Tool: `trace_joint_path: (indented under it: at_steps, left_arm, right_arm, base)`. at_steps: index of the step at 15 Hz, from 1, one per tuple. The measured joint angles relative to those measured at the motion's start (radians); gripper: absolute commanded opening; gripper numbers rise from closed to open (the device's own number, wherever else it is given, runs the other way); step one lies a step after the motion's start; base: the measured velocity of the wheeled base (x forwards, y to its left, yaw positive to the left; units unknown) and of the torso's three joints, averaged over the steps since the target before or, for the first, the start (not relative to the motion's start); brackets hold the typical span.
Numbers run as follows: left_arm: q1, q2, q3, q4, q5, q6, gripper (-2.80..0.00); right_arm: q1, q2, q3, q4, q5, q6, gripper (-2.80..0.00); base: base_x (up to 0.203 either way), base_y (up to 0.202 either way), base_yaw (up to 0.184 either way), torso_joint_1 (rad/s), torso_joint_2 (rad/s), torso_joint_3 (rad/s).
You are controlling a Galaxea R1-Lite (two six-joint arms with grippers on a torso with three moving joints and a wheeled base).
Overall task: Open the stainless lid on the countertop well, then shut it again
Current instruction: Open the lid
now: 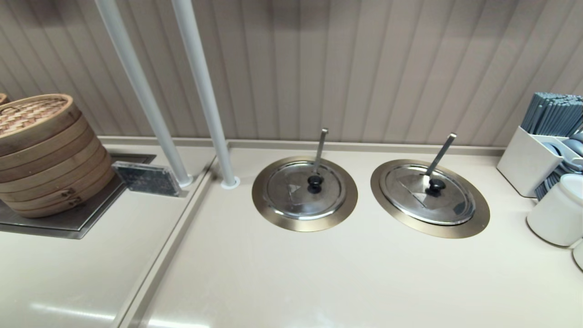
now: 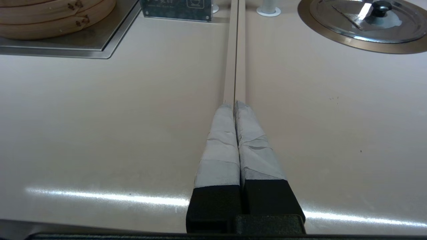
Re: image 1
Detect steel ladle unmarked handle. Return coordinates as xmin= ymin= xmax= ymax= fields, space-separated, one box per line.
xmin=313 ymin=128 xmax=329 ymax=174

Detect white utensil holder box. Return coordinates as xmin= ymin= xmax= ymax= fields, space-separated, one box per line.
xmin=496 ymin=126 xmax=583 ymax=200

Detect hinged steel lid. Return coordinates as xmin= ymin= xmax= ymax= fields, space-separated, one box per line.
xmin=380 ymin=164 xmax=476 ymax=226

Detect steel recessed steamer plate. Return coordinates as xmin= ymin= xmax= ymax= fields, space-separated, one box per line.
xmin=0 ymin=154 xmax=156 ymax=240

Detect grey chopsticks bundle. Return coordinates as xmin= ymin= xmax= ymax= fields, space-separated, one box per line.
xmin=522 ymin=92 xmax=583 ymax=137

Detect white round pole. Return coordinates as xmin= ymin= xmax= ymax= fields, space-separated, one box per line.
xmin=94 ymin=0 xmax=194 ymax=188

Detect steel ladle handle marked 08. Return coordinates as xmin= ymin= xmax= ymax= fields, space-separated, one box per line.
xmin=425 ymin=133 xmax=457 ymax=178

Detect white ceramic jar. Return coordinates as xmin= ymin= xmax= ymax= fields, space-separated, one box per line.
xmin=527 ymin=173 xmax=583 ymax=247

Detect bamboo steamer basket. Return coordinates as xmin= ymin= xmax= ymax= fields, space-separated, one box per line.
xmin=0 ymin=116 xmax=100 ymax=173
xmin=0 ymin=137 xmax=112 ymax=194
xmin=0 ymin=157 xmax=116 ymax=218

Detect white pole with flange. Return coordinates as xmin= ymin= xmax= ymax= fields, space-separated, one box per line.
xmin=171 ymin=0 xmax=237 ymax=185

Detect bamboo steamer lid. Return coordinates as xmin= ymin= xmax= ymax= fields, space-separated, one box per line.
xmin=0 ymin=94 xmax=82 ymax=156

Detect steel lid with black knob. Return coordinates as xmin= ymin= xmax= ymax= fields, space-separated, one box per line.
xmin=264 ymin=160 xmax=347 ymax=220

